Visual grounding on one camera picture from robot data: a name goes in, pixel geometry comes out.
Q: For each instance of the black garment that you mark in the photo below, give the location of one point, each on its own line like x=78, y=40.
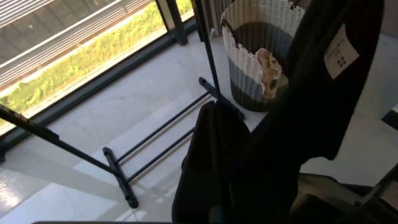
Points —
x=311, y=109

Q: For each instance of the cream printed garment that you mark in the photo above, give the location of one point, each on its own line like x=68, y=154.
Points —
x=269, y=71

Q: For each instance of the brown curtain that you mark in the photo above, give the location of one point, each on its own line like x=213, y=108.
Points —
x=217, y=12

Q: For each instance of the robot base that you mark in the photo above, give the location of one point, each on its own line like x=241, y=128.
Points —
x=320, y=186

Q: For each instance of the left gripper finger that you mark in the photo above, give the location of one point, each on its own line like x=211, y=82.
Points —
x=199, y=174

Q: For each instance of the white laundry basket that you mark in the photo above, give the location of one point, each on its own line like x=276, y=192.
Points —
x=242, y=62

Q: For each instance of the black clothes rack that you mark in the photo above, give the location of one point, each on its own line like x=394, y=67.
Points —
x=46, y=135

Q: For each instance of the window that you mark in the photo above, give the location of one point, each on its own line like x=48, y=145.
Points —
x=93, y=46

